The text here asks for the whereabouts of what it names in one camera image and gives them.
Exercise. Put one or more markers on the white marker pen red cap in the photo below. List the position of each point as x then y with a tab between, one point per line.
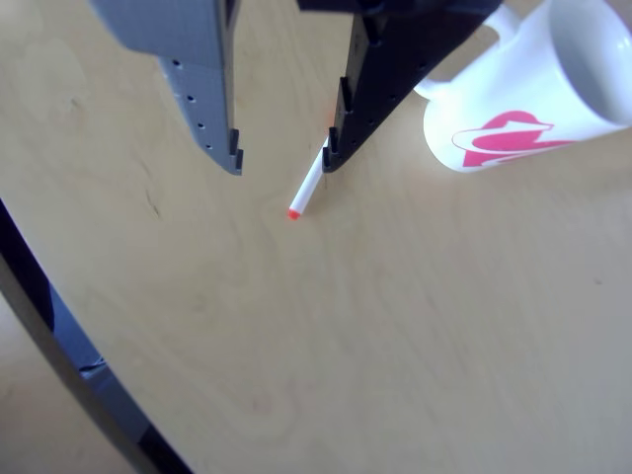
306	190

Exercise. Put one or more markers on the white mug red heart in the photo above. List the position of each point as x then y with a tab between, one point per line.
494	89

